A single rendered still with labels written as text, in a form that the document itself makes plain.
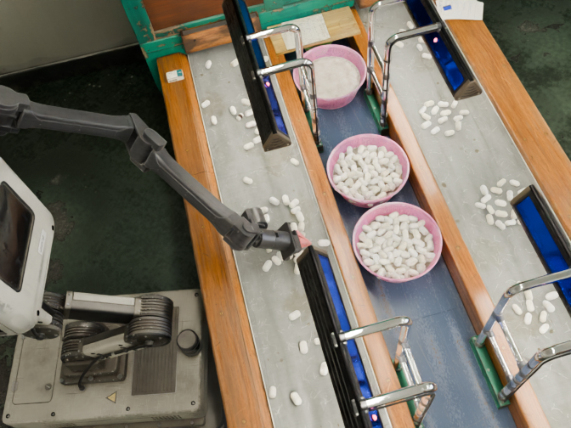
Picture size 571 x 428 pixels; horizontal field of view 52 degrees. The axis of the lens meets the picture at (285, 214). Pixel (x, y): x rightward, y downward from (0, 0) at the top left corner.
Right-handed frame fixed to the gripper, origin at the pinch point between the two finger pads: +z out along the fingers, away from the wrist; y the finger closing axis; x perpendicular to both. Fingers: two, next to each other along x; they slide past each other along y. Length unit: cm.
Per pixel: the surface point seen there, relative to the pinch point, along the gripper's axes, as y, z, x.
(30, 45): 182, -44, 107
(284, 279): -8.5, -6.3, 8.2
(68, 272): 57, -27, 126
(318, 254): -20.1, -23.0, -24.6
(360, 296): -21.3, 6.8, -6.9
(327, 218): 6.4, 5.8, -5.7
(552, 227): -31, 16, -62
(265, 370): -33.6, -15.5, 16.0
